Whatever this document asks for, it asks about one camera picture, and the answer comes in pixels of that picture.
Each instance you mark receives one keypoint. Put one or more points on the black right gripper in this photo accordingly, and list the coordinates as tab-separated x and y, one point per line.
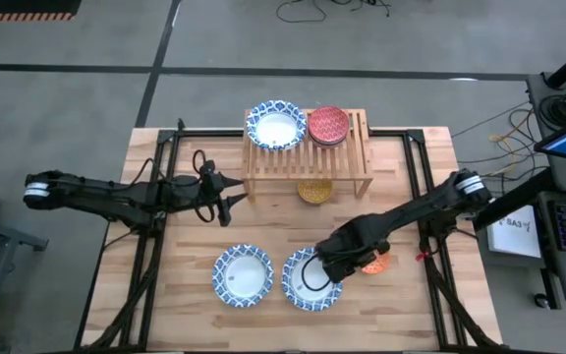
352	246

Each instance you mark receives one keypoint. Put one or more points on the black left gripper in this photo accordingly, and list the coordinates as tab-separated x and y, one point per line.
189	192

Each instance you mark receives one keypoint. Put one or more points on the small geometric patterned bowl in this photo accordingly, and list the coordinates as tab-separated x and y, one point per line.
380	265

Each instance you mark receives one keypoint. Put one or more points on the blue rimmed paper bowl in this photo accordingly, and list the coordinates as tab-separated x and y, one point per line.
307	295
243	276
276	127

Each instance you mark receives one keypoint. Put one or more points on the red patterned bowl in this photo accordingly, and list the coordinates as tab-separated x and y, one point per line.
328	125

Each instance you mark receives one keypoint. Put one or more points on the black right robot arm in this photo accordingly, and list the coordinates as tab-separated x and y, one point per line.
425	199

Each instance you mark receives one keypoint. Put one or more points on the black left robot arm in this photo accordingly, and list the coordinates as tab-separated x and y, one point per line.
96	194

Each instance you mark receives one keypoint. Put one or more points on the wooden slatted shelf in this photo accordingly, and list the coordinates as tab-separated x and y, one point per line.
307	164

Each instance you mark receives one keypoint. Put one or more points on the small floral patterned bowl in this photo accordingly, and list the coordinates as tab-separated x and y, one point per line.
315	192

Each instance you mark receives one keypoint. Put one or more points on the red tag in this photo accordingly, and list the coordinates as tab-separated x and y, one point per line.
423	256

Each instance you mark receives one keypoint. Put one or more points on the white paper sheet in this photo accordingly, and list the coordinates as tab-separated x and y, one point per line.
514	238

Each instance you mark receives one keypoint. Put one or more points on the black mat with hazard stripes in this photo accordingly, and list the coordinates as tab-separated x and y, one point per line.
22	7

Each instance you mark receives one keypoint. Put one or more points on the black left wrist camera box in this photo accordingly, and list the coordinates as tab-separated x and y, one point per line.
224	214

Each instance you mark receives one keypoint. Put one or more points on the black metal table frame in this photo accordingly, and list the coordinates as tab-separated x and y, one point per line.
413	162

